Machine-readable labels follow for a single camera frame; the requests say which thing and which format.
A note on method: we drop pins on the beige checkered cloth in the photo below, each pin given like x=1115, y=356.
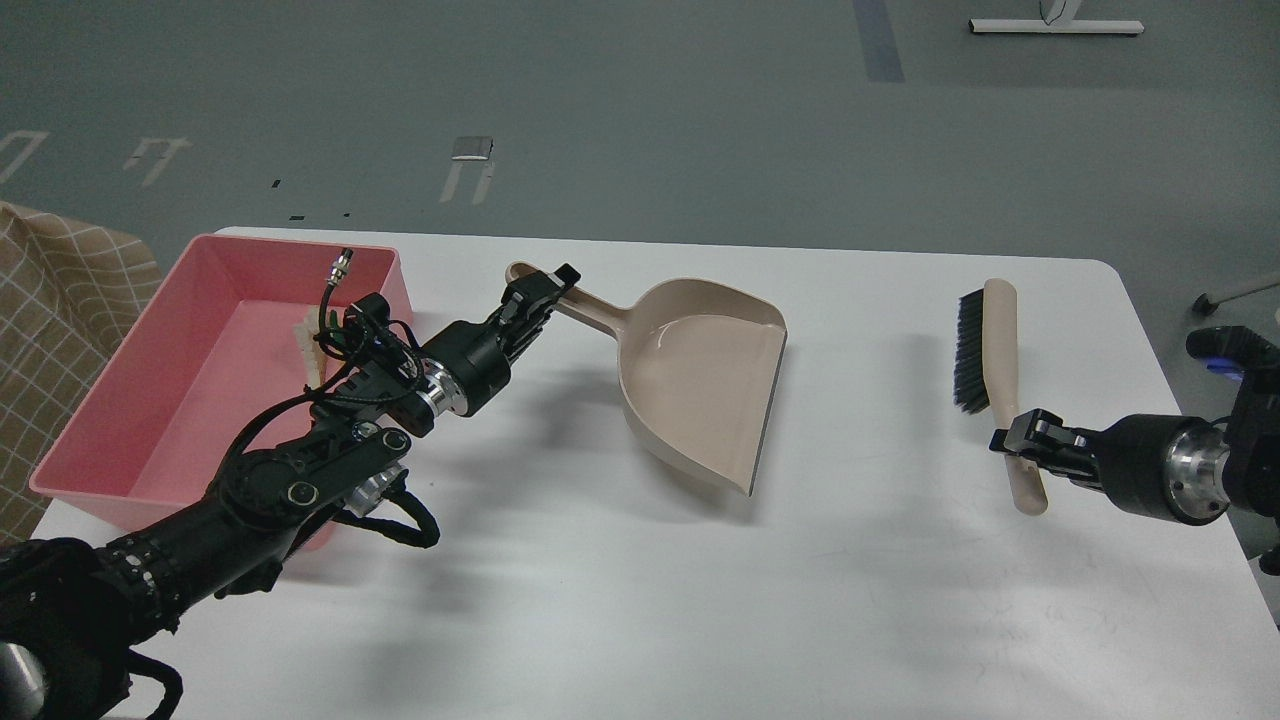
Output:
x=70, y=292

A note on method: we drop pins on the beige hand brush black bristles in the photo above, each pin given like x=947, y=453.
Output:
x=986, y=365

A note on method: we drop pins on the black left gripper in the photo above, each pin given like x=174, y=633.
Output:
x=479, y=356

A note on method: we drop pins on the grey floor socket plate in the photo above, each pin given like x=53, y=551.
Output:
x=472, y=148

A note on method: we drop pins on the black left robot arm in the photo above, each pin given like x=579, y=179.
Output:
x=74, y=615

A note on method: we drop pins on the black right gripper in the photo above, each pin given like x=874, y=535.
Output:
x=1161, y=467

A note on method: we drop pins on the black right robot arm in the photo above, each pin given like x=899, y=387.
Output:
x=1251, y=474

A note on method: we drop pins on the beige plastic dustpan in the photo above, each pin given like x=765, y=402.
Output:
x=698, y=365

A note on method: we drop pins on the pink plastic bin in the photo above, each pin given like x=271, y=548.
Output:
x=213, y=348

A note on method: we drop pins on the white bread slice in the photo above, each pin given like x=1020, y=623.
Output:
x=312, y=355

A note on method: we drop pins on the white table leg base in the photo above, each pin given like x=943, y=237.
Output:
x=1056, y=18

